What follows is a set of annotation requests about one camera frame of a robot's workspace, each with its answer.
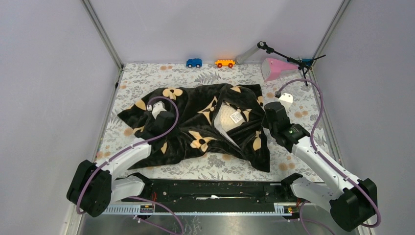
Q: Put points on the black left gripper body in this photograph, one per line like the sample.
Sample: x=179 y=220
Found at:
x=172 y=125

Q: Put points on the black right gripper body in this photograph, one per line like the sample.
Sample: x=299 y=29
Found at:
x=268 y=125

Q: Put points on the black floral plush pillowcase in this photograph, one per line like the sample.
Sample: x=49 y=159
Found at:
x=194 y=134

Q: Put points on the white quilted pillow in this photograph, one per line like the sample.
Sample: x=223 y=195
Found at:
x=222 y=121

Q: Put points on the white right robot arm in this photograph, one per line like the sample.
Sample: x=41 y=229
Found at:
x=349 y=200

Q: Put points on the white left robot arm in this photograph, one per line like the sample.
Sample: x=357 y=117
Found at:
x=96 y=185

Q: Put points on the floral patterned table mat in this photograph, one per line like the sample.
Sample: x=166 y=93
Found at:
x=140 y=79

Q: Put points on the white care label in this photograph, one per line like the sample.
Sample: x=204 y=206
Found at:
x=236 y=117

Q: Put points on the blue toy car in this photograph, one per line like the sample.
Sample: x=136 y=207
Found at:
x=194 y=63

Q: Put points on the pink and white iron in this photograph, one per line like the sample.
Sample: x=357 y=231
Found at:
x=272 y=68

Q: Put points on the orange toy car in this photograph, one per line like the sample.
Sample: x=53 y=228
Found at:
x=224 y=63

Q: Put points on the grey metal cylinder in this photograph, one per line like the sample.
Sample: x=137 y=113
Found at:
x=240 y=59

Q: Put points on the black tripod stand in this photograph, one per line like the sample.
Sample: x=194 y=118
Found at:
x=304 y=65

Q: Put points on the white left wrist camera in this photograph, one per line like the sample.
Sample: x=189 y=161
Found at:
x=156 y=108

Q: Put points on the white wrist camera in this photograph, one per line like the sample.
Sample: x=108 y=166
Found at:
x=286 y=100
x=156 y=108

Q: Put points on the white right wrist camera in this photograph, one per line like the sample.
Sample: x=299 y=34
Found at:
x=286 y=100

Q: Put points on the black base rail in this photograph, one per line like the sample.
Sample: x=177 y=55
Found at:
x=197 y=196

